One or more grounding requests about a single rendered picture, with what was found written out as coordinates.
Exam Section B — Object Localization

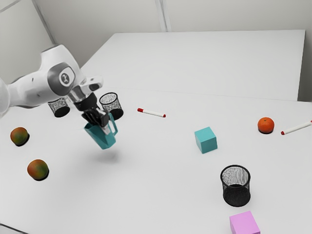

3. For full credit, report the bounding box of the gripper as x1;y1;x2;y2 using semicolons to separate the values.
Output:
73;95;112;136

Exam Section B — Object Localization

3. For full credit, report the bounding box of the teal faceted mug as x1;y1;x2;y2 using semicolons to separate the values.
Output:
84;112;119;150

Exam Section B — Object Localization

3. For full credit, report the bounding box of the black mesh pen holder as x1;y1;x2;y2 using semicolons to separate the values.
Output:
99;92;124;121
220;164;252;208
47;96;71;118

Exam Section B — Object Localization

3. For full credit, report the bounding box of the white pen with red caps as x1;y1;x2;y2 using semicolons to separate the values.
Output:
137;108;167;118
280;120;312;136

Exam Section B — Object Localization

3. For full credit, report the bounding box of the red-green mango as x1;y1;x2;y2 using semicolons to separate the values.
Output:
10;127;29;146
27;159;49;180

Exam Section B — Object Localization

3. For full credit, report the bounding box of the teal block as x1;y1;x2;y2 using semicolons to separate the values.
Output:
194;126;218;154

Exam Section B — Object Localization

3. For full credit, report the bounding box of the orange fruit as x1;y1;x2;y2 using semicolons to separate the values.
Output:
257;117;275;134

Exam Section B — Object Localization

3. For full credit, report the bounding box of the pink block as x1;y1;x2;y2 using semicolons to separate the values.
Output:
229;211;261;234

